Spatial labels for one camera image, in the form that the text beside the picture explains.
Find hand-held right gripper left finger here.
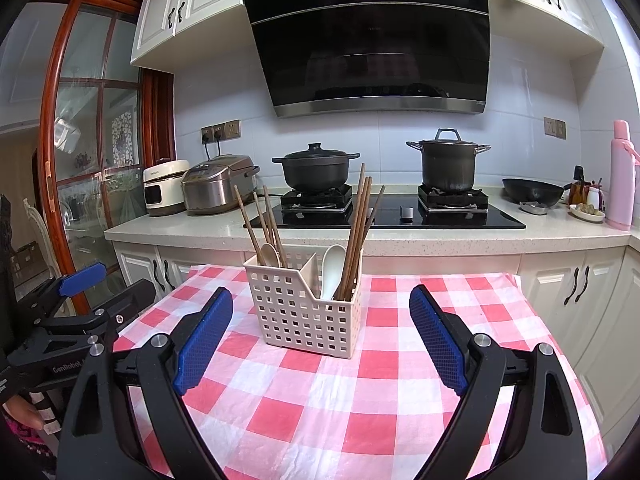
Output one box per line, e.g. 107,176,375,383
57,286,236,480

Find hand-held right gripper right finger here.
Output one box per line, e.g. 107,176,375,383
409,284,588,480

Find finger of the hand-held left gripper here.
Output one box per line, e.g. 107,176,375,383
20,261,108,329
91,279,157,342

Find white plastic lattice basket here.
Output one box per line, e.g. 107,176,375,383
243,245,363,359

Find large white spoon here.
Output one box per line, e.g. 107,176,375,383
320,245,347,302

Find person's left forearm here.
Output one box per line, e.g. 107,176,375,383
0,420,61,480

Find person's left hand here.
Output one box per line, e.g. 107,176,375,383
0,390,61,433

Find white ornate chair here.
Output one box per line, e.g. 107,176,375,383
22,197,56,281

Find speckled stone countertop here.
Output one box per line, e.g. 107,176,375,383
104,187,640,266

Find white countertop cooker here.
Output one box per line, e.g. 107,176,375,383
142,159,191,217

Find black glass gas cooktop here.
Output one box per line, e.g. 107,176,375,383
243,182,527,231

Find red white checkered tablecloth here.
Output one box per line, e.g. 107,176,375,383
112,262,608,480

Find white base cabinets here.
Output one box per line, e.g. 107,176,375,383
111,240,640,446

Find silver rice cooker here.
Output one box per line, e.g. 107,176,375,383
181,154,261,217

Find red wooden glass door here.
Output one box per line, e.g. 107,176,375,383
37,0,176,321

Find tall dark stockpot with lid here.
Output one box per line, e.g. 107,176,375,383
405,128,492,194

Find black wok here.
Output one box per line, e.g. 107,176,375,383
502,178,566,208

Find white plate with food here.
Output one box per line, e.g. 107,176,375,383
569,203,607,223

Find black casserole pot with lid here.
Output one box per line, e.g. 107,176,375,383
271,142,361,193

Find brown bottle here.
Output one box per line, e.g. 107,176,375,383
570,165,591,206

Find white jar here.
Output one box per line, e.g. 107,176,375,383
586,177,605,211

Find pink thermos bottle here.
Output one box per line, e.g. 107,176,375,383
606,120,640,232

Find black glass range hood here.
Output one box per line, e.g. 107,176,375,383
240,0,492,119

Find gold wall socket panel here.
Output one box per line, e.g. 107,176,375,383
201,119,242,142

